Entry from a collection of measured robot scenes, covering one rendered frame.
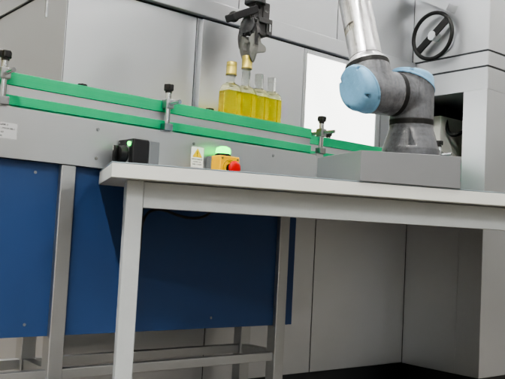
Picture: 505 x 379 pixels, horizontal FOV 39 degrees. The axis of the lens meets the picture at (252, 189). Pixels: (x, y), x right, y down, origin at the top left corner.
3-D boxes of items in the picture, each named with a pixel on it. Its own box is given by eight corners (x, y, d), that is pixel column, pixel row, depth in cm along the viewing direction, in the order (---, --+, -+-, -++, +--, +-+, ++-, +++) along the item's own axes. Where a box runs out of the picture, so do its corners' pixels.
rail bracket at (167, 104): (169, 133, 202) (172, 86, 203) (184, 131, 196) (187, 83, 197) (157, 131, 199) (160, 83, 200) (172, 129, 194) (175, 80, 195)
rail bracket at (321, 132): (300, 156, 247) (302, 119, 248) (337, 153, 234) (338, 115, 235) (294, 155, 245) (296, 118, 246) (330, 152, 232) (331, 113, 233)
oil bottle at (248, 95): (243, 152, 239) (246, 88, 241) (254, 150, 235) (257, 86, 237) (230, 150, 236) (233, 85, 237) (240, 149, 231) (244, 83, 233)
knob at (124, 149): (119, 163, 188) (107, 162, 185) (120, 146, 188) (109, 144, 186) (128, 162, 184) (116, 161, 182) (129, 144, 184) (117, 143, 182)
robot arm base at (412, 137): (452, 157, 189) (452, 119, 189) (405, 153, 182) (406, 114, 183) (415, 160, 203) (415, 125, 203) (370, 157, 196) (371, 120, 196)
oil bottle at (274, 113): (269, 156, 247) (272, 94, 248) (279, 155, 243) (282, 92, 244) (256, 153, 243) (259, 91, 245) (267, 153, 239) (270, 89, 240)
